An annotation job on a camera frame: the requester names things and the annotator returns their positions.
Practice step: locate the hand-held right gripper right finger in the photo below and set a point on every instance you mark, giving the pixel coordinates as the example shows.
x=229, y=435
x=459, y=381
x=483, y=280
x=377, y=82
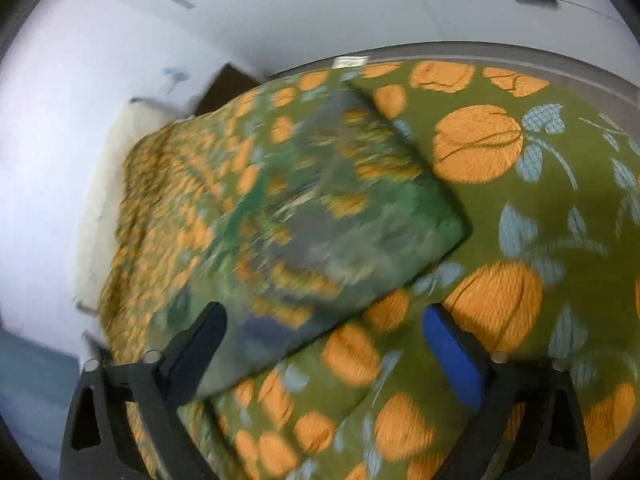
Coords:
x=450, y=355

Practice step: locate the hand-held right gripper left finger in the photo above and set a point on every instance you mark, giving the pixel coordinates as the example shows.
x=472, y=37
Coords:
x=200, y=355

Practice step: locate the green printed cloth garment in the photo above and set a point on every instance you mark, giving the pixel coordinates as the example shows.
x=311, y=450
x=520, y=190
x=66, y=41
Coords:
x=325, y=220

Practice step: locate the olive orange pumpkin print bedspread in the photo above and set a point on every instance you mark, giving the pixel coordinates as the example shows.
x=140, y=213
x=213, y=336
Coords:
x=500, y=195

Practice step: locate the white padded bed cushion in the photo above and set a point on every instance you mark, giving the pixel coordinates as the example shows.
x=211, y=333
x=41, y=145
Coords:
x=105, y=185

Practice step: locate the white fabric tag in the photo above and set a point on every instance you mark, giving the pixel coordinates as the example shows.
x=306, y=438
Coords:
x=350, y=62

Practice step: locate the dark brown bed post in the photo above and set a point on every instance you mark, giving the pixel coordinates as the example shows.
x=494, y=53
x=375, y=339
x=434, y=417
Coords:
x=225, y=90

